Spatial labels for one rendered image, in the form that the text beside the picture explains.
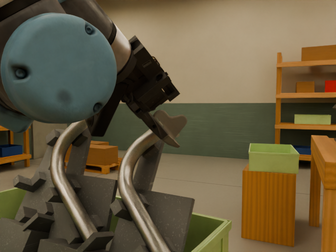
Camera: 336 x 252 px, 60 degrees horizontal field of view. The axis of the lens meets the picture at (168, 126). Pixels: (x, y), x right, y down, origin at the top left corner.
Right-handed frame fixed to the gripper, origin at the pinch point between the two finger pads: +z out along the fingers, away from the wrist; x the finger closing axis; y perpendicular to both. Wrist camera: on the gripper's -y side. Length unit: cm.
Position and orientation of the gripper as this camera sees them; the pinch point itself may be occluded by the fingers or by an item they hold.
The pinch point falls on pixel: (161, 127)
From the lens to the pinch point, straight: 59.4
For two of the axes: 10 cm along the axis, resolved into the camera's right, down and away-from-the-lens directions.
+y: 7.9, -6.1, -0.9
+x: -4.4, -6.6, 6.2
